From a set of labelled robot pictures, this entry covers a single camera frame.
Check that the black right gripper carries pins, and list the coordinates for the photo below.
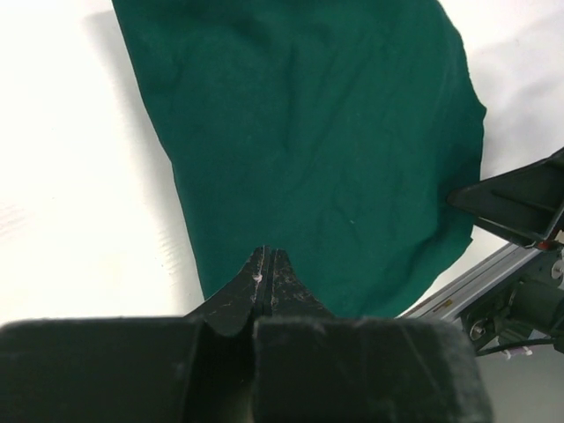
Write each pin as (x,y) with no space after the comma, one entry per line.
(525,307)

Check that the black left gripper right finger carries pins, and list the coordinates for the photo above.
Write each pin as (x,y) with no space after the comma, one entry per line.
(296,359)

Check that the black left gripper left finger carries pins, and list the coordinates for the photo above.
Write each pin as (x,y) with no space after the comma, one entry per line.
(219,388)

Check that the green surgical drape cloth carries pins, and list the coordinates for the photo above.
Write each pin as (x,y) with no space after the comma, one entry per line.
(333,130)

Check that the aluminium frame rail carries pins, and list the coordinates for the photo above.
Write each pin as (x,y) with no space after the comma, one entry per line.
(450,301)

